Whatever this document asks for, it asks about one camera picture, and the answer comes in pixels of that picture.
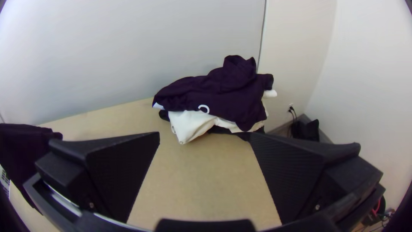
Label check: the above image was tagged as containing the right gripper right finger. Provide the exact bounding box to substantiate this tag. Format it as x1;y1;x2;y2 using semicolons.
248;132;384;225

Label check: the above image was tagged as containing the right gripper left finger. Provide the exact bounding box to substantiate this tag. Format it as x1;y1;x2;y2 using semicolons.
34;131;161;223

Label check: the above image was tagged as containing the black t-shirt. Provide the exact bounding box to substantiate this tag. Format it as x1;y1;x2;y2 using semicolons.
0;123;64;210

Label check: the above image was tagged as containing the black bag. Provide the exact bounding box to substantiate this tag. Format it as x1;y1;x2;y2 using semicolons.
291;119;320;142

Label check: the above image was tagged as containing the heap of clothes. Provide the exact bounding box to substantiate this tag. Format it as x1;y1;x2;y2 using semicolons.
152;55;278;145

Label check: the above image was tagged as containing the black cable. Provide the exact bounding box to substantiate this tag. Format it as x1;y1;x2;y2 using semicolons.
288;106;298;129

